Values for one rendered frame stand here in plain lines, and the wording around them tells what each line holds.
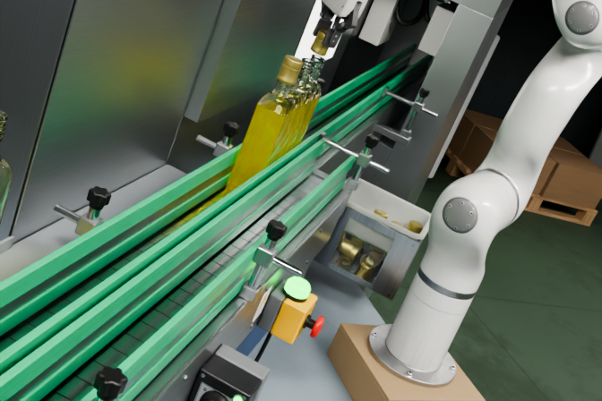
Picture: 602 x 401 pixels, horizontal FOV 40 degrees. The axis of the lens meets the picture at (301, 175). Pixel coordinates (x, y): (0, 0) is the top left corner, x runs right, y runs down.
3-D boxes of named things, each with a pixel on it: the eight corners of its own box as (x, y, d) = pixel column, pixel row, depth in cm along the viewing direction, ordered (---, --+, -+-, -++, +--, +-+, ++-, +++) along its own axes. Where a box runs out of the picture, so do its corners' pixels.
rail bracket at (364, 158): (309, 164, 182) (330, 114, 177) (377, 197, 179) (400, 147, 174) (305, 166, 179) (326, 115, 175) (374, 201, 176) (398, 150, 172)
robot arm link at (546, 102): (432, 215, 155) (463, 200, 169) (484, 252, 151) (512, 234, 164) (576, -28, 135) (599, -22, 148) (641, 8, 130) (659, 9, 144)
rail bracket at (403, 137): (363, 140, 245) (392, 72, 237) (414, 165, 242) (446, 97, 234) (358, 144, 240) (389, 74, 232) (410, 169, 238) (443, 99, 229)
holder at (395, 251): (307, 222, 206) (330, 169, 201) (407, 273, 201) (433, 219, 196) (285, 245, 190) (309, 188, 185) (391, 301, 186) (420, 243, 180)
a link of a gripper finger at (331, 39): (334, 14, 164) (320, 44, 167) (342, 22, 162) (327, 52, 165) (347, 18, 166) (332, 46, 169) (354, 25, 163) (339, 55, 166)
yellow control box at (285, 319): (269, 311, 147) (283, 277, 144) (305, 331, 146) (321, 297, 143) (254, 328, 141) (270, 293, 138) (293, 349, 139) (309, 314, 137)
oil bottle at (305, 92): (255, 169, 169) (292, 74, 161) (279, 181, 168) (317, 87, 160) (245, 175, 164) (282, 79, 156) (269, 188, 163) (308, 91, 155)
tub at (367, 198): (339, 204, 202) (352, 174, 199) (421, 245, 198) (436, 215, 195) (318, 226, 186) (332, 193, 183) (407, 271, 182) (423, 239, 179)
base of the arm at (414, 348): (417, 325, 181) (449, 254, 174) (472, 382, 167) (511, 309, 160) (349, 330, 169) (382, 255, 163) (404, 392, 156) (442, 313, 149)
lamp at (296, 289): (287, 284, 143) (293, 269, 142) (310, 295, 142) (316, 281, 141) (279, 294, 139) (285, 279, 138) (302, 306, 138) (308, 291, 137)
